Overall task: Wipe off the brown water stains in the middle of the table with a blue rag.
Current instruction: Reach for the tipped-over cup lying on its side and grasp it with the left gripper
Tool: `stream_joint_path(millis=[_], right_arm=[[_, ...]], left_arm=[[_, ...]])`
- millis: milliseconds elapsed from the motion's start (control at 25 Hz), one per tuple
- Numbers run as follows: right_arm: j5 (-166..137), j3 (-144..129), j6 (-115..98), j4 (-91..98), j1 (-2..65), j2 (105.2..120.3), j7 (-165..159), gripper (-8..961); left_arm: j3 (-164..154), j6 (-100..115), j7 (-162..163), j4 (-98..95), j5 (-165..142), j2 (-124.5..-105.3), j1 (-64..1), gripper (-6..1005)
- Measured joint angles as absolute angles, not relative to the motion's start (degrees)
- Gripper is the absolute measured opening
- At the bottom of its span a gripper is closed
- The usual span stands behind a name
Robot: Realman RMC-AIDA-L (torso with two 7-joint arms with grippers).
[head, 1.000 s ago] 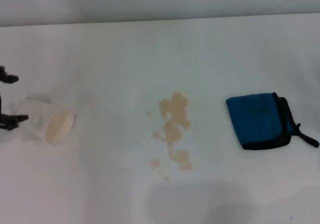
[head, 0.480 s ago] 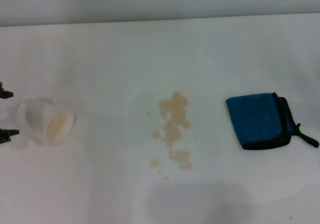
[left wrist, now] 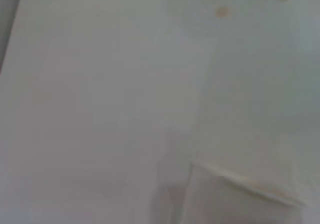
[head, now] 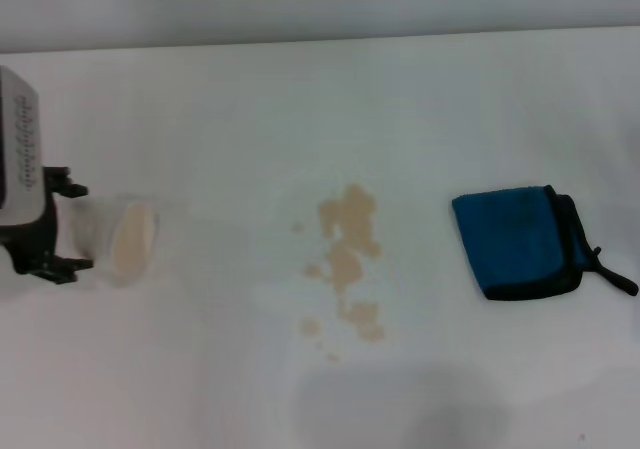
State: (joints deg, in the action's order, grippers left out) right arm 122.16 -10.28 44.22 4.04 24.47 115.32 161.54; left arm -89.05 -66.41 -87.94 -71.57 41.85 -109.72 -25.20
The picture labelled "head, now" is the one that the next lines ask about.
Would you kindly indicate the brown water stain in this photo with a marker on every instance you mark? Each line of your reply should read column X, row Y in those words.
column 350, row 219

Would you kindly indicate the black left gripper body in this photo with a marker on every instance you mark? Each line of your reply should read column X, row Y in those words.
column 32, row 244

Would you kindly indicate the blue rag with black trim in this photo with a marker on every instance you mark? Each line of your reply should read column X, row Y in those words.
column 515, row 239

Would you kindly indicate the white paper cup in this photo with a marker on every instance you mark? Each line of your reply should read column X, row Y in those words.
column 132, row 241

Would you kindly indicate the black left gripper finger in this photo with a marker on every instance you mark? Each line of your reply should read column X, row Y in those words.
column 62, row 184
column 65, row 269

